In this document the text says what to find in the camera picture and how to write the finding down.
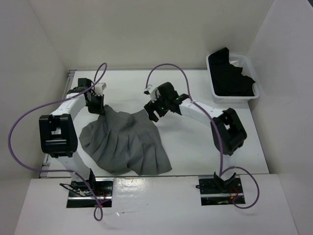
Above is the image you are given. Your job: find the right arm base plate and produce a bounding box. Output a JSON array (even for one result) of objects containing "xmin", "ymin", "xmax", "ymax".
[{"xmin": 195, "ymin": 175, "xmax": 246, "ymax": 206}]

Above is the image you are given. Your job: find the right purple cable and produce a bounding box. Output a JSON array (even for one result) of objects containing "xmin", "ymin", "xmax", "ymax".
[{"xmin": 146, "ymin": 63, "xmax": 260, "ymax": 209}]

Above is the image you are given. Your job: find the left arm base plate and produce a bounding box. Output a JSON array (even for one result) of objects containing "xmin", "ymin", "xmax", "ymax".
[{"xmin": 59, "ymin": 179, "xmax": 113, "ymax": 208}]

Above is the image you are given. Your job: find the black skirt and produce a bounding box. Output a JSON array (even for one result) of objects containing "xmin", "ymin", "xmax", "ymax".
[{"xmin": 208, "ymin": 47, "xmax": 255, "ymax": 96}]

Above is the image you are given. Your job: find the grey pleated skirt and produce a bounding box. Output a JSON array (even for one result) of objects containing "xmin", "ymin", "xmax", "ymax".
[{"xmin": 79, "ymin": 105, "xmax": 172, "ymax": 175}]

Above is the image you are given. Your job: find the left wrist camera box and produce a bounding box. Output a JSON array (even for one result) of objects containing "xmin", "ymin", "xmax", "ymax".
[{"xmin": 94, "ymin": 83, "xmax": 107, "ymax": 96}]

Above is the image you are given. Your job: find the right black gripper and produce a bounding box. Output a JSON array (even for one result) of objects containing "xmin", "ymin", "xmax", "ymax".
[{"xmin": 144, "ymin": 92, "xmax": 169, "ymax": 122}]

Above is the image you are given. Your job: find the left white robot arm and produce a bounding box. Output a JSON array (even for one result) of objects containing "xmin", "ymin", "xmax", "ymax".
[{"xmin": 39, "ymin": 78, "xmax": 107, "ymax": 196}]

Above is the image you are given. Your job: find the white plastic basket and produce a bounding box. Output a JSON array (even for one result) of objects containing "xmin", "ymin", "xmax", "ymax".
[{"xmin": 206, "ymin": 53, "xmax": 260, "ymax": 104}]

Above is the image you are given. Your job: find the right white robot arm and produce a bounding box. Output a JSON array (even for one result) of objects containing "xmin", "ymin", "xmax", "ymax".
[{"xmin": 144, "ymin": 82, "xmax": 247, "ymax": 192}]

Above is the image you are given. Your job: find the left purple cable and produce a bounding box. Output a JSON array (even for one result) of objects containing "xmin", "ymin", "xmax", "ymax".
[{"xmin": 8, "ymin": 63, "xmax": 108, "ymax": 221}]

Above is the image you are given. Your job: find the purple cable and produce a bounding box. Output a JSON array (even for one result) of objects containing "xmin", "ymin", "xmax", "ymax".
[
  {"xmin": 8, "ymin": 63, "xmax": 108, "ymax": 221},
  {"xmin": 146, "ymin": 63, "xmax": 260, "ymax": 209}
]

